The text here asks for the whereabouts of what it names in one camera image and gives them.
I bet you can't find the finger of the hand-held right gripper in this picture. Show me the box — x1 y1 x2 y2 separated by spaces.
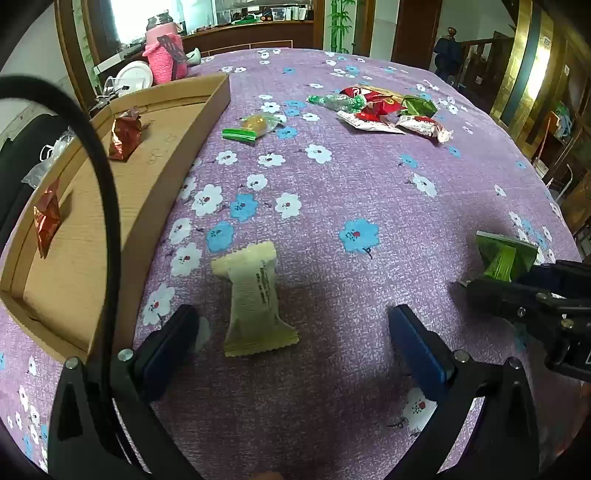
462 276 572 341
510 259 591 300

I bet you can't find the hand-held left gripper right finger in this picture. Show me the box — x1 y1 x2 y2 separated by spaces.
388 304 541 480

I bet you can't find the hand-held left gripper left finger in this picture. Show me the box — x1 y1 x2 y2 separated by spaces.
46 304 218 480

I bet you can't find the green snack packet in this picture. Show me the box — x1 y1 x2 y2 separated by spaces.
401 95 439 118
475 231 546 283

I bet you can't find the pale beige snack packet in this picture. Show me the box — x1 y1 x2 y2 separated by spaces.
211 241 300 358

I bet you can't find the shallow cardboard box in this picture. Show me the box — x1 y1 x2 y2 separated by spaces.
0 73 232 365

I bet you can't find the white and red snack packet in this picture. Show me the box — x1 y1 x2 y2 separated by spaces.
396 115 454 145
336 110 407 136

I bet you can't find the small red snack packet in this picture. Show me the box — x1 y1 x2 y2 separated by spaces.
339 85 384 100

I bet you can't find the clear packet with green ends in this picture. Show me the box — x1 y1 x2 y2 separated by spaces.
222 113 288 145

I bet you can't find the red-brown foil snack packet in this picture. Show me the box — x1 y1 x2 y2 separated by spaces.
32 178 63 259

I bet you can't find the purple floral tablecloth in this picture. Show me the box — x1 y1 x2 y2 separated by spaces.
0 46 583 480

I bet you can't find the gold trimmed pillar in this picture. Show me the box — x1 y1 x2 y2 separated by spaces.
489 0 561 139

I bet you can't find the dark red foil candy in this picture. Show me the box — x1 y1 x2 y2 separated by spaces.
107 106 144 162

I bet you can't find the clear plastic bag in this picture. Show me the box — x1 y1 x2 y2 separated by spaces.
21 129 77 190

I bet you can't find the black leather sofa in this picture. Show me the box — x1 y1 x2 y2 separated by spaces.
0 115 51 241

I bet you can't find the green speckled clear packet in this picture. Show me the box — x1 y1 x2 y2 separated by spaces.
307 93 368 114

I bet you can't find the brown wooden door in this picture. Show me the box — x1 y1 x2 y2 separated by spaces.
390 0 444 70

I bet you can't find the white plate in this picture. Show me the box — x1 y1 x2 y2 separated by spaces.
113 60 154 95

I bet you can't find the pink knit-covered bottle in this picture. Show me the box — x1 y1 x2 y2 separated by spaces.
142 11 189 86

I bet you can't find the wooden sideboard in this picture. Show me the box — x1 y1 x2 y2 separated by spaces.
178 18 315 58

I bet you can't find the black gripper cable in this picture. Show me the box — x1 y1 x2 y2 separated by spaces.
0 76 153 480

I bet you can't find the dark blue cloth on post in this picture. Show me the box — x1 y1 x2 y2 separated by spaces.
434 28 465 84

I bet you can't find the green bamboo wall decal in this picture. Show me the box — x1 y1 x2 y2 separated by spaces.
325 0 358 54

